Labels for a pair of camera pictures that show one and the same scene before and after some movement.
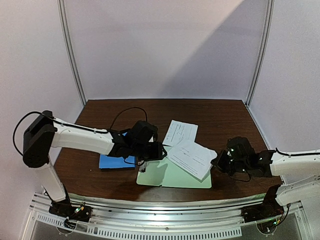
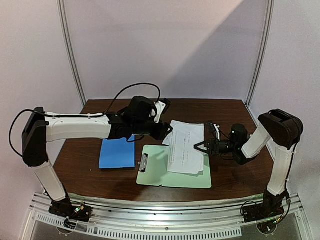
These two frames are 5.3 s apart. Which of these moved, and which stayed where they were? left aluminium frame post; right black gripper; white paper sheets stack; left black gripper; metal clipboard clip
Moved: left black gripper; right black gripper; white paper sheets stack
Stayed: metal clipboard clip; left aluminium frame post
